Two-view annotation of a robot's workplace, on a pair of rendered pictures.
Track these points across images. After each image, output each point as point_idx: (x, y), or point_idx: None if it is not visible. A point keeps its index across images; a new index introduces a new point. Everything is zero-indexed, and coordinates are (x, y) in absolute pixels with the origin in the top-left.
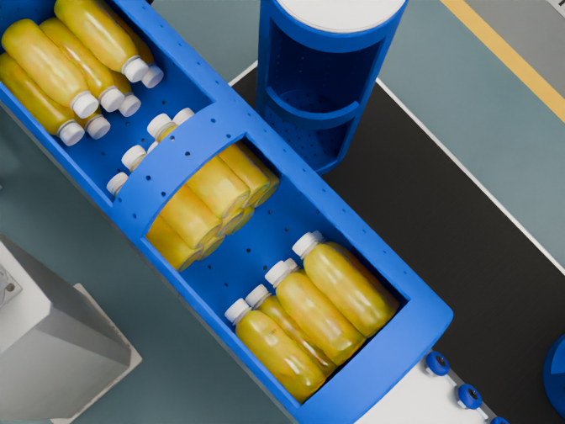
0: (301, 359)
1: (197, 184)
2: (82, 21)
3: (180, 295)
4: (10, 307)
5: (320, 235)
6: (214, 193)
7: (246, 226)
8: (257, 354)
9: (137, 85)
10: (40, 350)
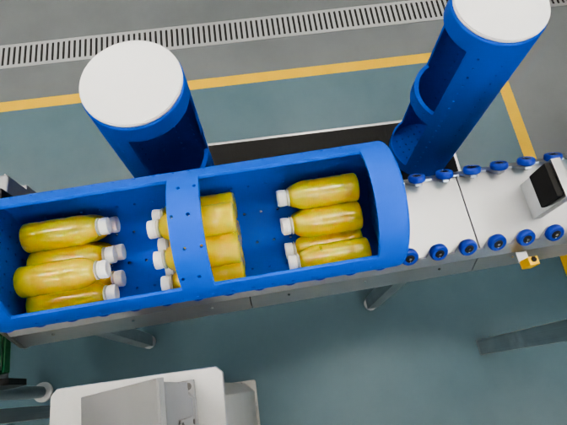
0: (347, 243)
1: (207, 228)
2: (48, 235)
3: (252, 303)
4: (200, 395)
5: None
6: (219, 220)
7: (242, 234)
8: None
9: (110, 240)
10: (229, 409)
